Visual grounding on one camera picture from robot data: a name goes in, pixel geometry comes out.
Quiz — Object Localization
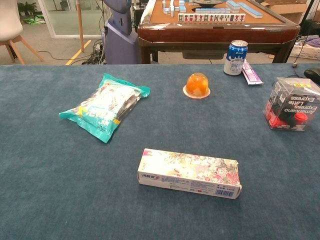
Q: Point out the transparent small coffee box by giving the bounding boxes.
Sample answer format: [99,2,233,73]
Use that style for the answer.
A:
[262,76,320,132]

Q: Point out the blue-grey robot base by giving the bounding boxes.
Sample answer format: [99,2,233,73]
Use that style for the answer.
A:
[101,0,140,65]

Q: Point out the floral toothpaste box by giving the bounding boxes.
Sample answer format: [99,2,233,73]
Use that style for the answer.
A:
[137,148,243,200]

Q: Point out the orange jelly cup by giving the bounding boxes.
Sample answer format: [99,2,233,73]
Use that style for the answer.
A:
[182,72,211,99]

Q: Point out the teal clear snack bag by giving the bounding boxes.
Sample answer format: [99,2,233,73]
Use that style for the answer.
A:
[58,72,151,144]

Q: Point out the blue white drink can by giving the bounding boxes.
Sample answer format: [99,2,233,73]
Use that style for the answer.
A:
[223,39,249,76]

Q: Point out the purple white sachet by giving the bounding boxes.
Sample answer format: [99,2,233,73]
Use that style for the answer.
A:
[241,59,264,86]

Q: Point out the brown mahjong table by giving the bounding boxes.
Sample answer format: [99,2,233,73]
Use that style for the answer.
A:
[137,0,301,65]

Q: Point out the face-up mahjong tile row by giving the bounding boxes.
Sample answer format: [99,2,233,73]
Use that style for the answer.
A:
[177,12,246,23]

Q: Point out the white framed glass partition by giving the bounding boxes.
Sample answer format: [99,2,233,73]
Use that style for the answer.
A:
[37,0,106,40]

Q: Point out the straight blue-back mahjong tile row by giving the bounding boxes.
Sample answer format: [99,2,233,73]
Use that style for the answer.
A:
[195,7,232,14]

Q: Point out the blue felt table mat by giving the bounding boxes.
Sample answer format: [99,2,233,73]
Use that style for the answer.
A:
[0,63,320,240]

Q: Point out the wooden pole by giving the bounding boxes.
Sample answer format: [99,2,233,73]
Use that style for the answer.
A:
[76,0,85,53]

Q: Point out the long diagonal mahjong tile row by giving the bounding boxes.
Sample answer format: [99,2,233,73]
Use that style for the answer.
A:
[238,2,263,19]

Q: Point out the white plastic basket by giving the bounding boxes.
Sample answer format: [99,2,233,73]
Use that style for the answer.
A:
[289,37,320,61]

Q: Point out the green floor object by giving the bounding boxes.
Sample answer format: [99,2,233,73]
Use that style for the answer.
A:
[23,14,47,25]

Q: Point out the black computer mouse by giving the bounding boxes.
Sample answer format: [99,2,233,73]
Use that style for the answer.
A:
[303,66,320,86]

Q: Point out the purple cloth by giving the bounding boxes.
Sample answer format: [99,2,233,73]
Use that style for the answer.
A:
[306,37,320,48]

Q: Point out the green potted plant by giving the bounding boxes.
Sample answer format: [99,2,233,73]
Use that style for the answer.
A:
[17,1,38,16]

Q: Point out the white chair wooden legs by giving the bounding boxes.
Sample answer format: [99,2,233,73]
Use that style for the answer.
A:
[0,0,46,65]

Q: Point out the black floor cable tangle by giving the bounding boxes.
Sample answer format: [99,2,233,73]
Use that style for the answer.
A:
[82,39,108,65]

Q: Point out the black mouse cable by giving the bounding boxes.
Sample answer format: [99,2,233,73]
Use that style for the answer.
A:
[285,62,306,79]

